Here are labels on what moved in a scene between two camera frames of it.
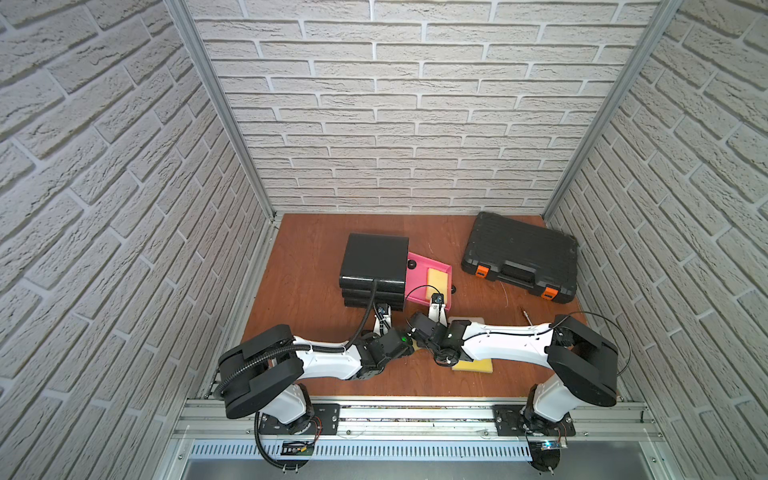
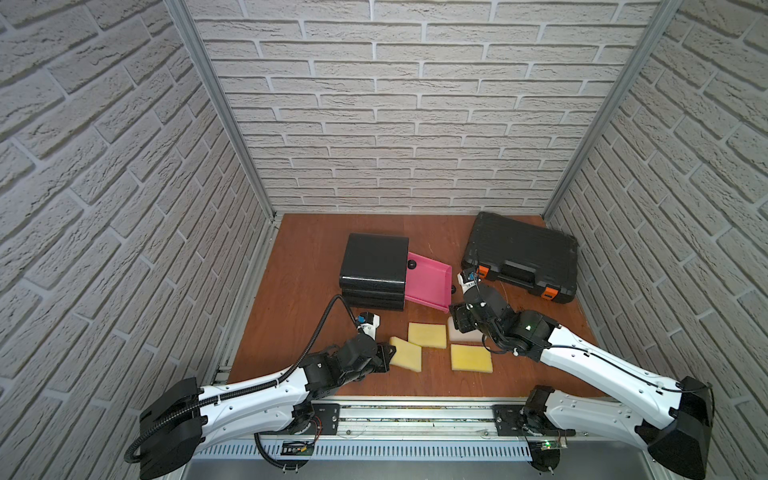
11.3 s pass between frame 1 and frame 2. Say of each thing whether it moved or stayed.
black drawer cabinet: stayed
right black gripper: moved
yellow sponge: stayed
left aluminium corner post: stayed
